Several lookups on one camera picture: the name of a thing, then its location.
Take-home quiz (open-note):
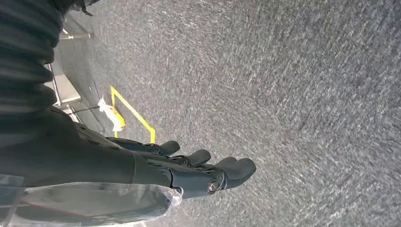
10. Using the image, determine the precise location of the clear plastic wrap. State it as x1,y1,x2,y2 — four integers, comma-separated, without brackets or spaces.
0,174,183,227

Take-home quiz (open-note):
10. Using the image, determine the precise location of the white crumpled tag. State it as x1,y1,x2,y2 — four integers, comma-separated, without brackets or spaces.
97,96,124,132

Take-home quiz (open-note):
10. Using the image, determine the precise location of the yellow floor tape rectangle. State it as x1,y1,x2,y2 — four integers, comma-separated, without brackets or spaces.
110,86,157,144

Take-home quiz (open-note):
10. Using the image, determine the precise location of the grey metal rod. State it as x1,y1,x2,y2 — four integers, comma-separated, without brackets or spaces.
59,31,95,41

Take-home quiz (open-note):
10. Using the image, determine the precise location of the thin black cable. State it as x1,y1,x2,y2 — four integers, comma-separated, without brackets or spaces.
67,105,101,115

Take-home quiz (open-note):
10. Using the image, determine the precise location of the silver metal frame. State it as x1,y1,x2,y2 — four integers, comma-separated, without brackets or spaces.
44,61,83,123

